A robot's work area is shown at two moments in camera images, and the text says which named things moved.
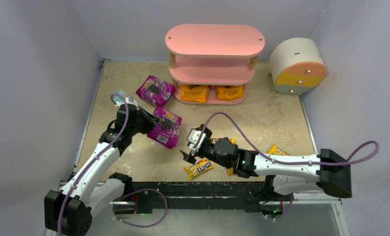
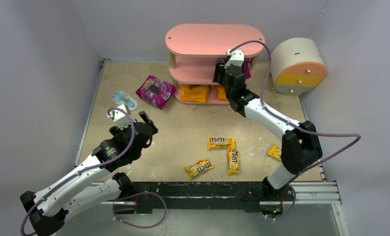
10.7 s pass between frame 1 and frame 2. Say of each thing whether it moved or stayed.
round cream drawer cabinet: stayed
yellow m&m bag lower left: stayed
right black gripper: moved
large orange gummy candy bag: stayed
